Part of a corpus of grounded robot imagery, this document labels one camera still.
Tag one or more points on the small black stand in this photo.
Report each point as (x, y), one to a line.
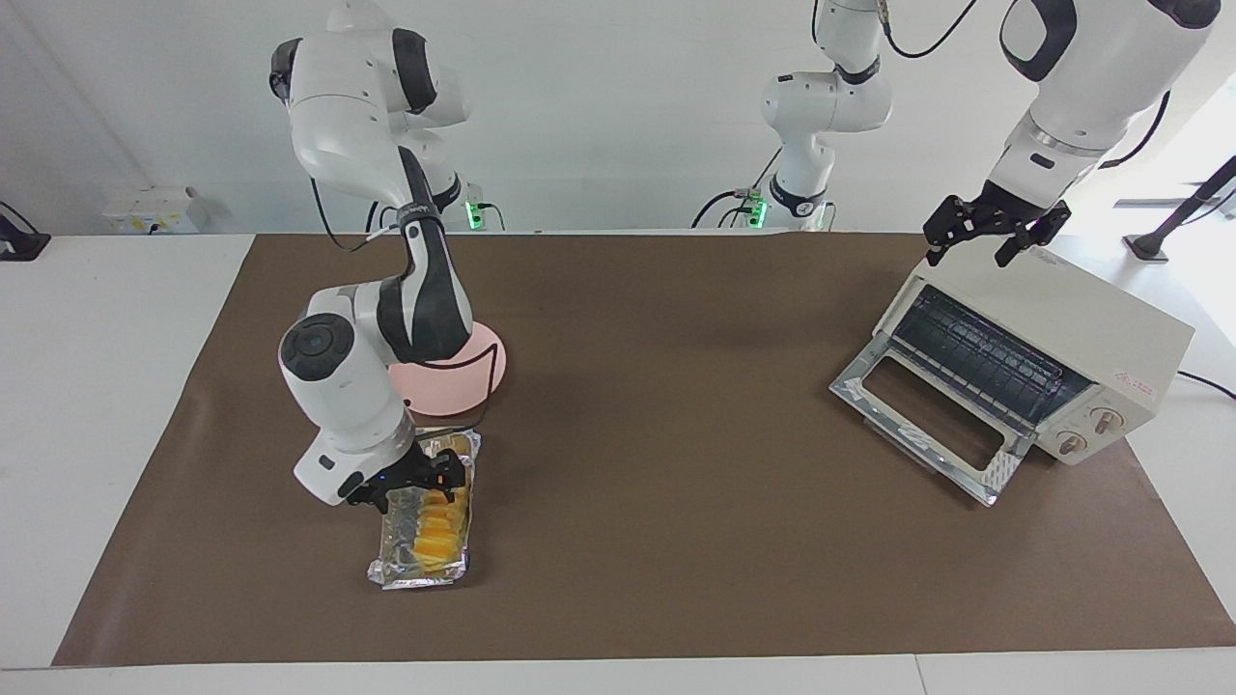
(19, 246)

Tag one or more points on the round oven knob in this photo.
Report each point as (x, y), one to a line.
(1106, 419)
(1070, 443)

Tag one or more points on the pink round plate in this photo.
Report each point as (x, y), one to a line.
(449, 391)

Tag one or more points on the white wall socket box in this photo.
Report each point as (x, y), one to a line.
(145, 212)

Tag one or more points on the brown table mat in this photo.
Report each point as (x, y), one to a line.
(676, 434)

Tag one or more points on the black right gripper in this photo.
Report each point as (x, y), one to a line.
(401, 473)

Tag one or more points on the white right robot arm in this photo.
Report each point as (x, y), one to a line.
(338, 386)

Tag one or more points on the glass oven door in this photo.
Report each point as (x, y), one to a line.
(966, 468)

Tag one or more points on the black tripod stand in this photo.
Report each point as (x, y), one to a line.
(1173, 220)

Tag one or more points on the aluminium foil tray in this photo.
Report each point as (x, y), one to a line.
(425, 576)

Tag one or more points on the cream toaster oven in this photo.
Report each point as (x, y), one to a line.
(1081, 319)

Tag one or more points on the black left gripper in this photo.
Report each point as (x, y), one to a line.
(999, 210)

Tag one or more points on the sliced yellow bread loaf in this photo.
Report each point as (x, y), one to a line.
(439, 536)

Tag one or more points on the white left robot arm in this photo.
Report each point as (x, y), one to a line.
(1101, 68)

